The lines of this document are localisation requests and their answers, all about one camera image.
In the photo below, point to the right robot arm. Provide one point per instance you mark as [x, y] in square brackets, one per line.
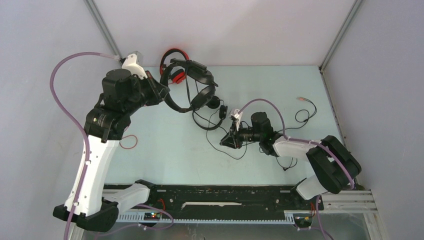
[334, 166]

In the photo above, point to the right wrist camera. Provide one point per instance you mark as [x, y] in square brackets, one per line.
[236, 116]

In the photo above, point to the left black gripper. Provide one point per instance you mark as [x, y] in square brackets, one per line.
[160, 90]

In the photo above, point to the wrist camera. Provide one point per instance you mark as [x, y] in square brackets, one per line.
[236, 116]
[132, 64]

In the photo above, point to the aluminium frame rail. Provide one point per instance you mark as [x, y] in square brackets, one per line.
[351, 202]

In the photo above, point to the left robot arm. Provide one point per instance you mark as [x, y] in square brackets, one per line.
[124, 92]

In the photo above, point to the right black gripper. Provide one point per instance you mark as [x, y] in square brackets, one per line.
[229, 141]

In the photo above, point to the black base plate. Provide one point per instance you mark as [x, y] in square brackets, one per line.
[224, 203]

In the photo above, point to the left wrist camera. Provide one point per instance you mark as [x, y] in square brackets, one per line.
[132, 64]

